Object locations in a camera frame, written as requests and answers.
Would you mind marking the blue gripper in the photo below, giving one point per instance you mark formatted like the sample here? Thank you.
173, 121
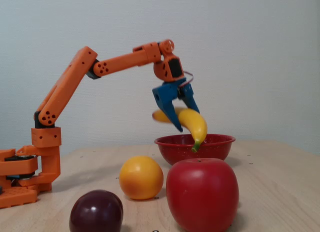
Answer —
165, 95

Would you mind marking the yellow toy banana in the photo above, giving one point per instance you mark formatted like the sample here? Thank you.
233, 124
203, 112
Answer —
197, 127

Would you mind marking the orange robot base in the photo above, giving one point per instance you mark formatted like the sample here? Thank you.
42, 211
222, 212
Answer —
17, 192

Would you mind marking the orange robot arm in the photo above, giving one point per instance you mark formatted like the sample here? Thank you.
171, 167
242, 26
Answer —
67, 84

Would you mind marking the red speckled bowl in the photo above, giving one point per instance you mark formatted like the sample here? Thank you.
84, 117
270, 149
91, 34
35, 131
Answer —
180, 148

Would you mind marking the yellow-orange toy fruit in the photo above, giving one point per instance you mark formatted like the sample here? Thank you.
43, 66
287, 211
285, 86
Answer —
141, 178

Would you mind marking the red toy apple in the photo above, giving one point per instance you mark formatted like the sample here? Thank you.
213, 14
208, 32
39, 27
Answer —
202, 194

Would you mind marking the dark purple toy plum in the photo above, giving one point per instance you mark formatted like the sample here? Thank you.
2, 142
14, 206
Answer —
96, 213

